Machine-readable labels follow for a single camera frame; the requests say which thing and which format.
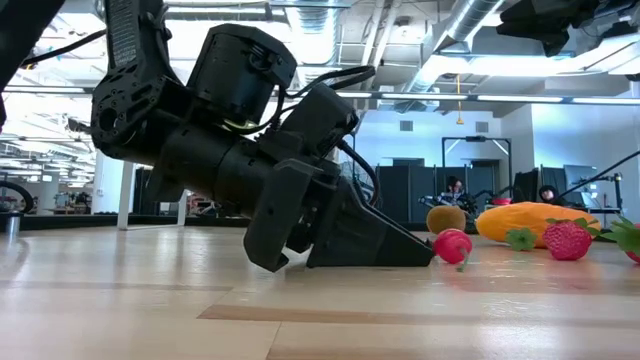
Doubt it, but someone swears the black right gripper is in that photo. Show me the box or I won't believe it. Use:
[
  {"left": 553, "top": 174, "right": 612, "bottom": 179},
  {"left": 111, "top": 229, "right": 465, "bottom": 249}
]
[{"left": 495, "top": 0, "right": 640, "bottom": 58}]

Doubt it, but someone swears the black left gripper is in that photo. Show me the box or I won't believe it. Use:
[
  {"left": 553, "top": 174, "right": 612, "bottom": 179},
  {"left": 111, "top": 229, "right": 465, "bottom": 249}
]
[{"left": 213, "top": 142, "right": 436, "bottom": 275}]

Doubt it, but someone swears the brown kiwi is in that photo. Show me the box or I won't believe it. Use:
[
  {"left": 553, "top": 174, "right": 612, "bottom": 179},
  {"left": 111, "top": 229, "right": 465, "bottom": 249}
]
[{"left": 425, "top": 204, "right": 468, "bottom": 236}]

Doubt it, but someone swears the red cherry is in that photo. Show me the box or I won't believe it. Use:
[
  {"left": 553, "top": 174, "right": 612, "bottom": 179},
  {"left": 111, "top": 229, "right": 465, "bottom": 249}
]
[{"left": 432, "top": 228, "right": 474, "bottom": 274}]

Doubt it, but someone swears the orange yellow mango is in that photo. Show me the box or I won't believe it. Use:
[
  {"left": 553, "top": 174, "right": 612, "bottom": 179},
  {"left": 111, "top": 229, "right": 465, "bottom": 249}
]
[{"left": 474, "top": 201, "right": 601, "bottom": 250}]

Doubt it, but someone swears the red strawberry with green leaves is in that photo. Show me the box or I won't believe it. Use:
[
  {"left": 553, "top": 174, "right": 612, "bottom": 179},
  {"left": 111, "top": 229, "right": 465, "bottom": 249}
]
[
  {"left": 541, "top": 216, "right": 601, "bottom": 262},
  {"left": 599, "top": 213, "right": 640, "bottom": 265}
]

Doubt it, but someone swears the black partition panel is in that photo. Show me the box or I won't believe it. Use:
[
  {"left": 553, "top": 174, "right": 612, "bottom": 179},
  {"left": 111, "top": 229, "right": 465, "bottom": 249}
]
[{"left": 375, "top": 164, "right": 501, "bottom": 224}]

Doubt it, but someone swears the long ceiling light strip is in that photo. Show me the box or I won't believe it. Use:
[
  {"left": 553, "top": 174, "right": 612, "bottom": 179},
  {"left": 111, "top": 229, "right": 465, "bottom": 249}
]
[{"left": 0, "top": 85, "right": 640, "bottom": 106}]

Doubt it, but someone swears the person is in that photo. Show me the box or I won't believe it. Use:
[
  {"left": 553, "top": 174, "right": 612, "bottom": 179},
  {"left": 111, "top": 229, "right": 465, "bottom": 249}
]
[
  {"left": 443, "top": 174, "right": 469, "bottom": 206},
  {"left": 537, "top": 184, "right": 562, "bottom": 206}
]

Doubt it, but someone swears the computer monitor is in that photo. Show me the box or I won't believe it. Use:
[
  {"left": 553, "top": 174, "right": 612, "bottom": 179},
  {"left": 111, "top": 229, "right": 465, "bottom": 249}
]
[{"left": 563, "top": 164, "right": 599, "bottom": 194}]

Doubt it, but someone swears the black cabinet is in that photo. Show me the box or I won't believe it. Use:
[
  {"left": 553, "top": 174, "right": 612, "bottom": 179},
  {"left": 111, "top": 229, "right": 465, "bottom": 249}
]
[{"left": 132, "top": 167, "right": 157, "bottom": 216}]

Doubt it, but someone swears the white perforated shelf riser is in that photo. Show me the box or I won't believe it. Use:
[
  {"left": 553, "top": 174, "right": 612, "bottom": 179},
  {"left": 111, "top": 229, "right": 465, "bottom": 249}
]
[{"left": 117, "top": 159, "right": 189, "bottom": 232}]

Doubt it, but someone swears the silver ventilation duct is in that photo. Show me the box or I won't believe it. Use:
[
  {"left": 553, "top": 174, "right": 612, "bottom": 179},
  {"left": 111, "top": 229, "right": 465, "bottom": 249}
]
[
  {"left": 292, "top": 0, "right": 344, "bottom": 76},
  {"left": 399, "top": 0, "right": 506, "bottom": 96}
]

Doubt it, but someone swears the yellow hanging cord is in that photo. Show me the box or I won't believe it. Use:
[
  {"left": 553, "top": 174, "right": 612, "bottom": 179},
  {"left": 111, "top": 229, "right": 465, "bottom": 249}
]
[{"left": 455, "top": 73, "right": 465, "bottom": 126}]

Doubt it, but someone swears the black workstation frame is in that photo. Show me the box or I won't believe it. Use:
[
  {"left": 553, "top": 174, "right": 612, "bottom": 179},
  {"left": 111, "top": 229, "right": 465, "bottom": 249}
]
[{"left": 441, "top": 134, "right": 514, "bottom": 171}]

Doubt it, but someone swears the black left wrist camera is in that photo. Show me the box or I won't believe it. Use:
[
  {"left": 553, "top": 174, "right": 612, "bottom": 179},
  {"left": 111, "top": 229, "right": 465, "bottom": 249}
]
[{"left": 269, "top": 82, "right": 361, "bottom": 160}]

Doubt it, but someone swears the black camera cable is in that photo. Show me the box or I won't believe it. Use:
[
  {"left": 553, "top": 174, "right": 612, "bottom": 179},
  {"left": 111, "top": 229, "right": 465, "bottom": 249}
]
[
  {"left": 19, "top": 28, "right": 382, "bottom": 207},
  {"left": 555, "top": 149, "right": 640, "bottom": 200}
]

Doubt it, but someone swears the black aluminium table frame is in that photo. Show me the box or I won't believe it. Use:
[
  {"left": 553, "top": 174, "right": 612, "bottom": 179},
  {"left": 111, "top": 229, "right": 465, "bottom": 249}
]
[{"left": 19, "top": 213, "right": 251, "bottom": 232}]

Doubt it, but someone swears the silver metal post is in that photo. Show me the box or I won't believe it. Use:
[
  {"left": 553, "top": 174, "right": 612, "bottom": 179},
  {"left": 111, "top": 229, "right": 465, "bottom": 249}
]
[{"left": 3, "top": 210, "right": 22, "bottom": 236}]

